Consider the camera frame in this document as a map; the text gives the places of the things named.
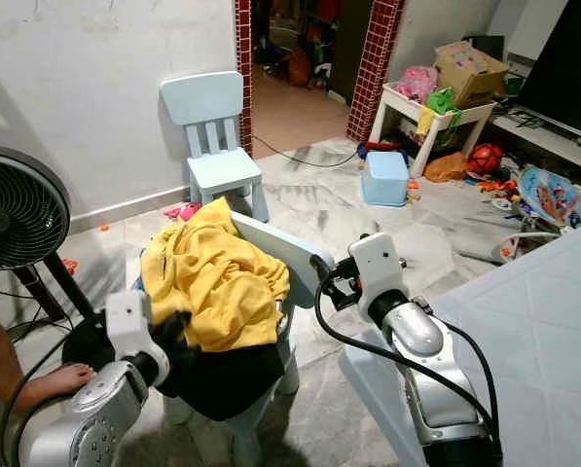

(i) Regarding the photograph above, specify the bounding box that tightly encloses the yellow garment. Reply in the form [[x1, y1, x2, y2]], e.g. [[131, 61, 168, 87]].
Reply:
[[139, 198, 291, 353]]

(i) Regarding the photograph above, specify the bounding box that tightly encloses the light blue plastic stool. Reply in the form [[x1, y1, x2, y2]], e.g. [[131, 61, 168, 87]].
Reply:
[[360, 151, 411, 208]]

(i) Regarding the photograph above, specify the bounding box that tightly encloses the black garment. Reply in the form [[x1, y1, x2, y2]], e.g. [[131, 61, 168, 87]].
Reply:
[[159, 311, 286, 424]]

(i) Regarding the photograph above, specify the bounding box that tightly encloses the small pink toy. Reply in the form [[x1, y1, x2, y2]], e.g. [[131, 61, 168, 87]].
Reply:
[[163, 202, 203, 225]]

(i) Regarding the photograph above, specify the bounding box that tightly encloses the orange bag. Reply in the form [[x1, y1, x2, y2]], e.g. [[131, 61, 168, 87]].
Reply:
[[423, 153, 471, 184]]

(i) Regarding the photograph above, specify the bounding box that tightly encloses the red orange ball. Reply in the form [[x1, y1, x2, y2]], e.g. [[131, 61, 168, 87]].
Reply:
[[470, 144, 505, 176]]

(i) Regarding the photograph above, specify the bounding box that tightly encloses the white side table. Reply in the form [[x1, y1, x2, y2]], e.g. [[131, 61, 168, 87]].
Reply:
[[368, 83, 497, 178]]

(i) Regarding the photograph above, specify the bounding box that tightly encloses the green toy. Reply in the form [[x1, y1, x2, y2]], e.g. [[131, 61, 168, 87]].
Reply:
[[424, 88, 461, 116]]

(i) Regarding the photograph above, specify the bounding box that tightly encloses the pink toy bag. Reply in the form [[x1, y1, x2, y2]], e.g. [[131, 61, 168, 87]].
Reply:
[[395, 65, 439, 103]]

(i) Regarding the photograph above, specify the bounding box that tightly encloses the colourful baby bouncer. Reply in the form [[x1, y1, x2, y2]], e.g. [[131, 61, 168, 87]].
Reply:
[[494, 165, 581, 264]]

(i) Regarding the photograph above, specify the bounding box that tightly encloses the brown cardboard box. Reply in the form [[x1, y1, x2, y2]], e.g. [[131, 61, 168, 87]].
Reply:
[[434, 39, 510, 108]]

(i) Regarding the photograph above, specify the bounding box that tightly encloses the white television stand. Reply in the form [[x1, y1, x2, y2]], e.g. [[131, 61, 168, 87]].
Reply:
[[490, 102, 581, 176]]

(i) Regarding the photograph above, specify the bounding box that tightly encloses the person's bare leg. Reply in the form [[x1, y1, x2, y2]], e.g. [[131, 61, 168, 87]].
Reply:
[[0, 311, 98, 402]]

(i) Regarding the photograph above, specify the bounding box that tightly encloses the black flat television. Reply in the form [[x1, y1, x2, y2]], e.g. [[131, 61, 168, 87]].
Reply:
[[514, 0, 581, 142]]

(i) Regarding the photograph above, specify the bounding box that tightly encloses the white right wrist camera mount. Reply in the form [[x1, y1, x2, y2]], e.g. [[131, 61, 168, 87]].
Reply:
[[346, 232, 406, 298]]

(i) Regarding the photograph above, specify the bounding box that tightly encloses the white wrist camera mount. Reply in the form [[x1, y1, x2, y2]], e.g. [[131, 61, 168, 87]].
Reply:
[[105, 289, 157, 359], [346, 232, 406, 298]]

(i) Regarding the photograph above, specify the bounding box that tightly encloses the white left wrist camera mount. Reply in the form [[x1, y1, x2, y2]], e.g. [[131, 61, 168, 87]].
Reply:
[[105, 289, 157, 359]]

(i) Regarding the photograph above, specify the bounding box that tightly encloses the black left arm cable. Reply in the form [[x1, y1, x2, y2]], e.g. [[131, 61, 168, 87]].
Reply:
[[0, 326, 111, 467], [10, 389, 77, 467]]

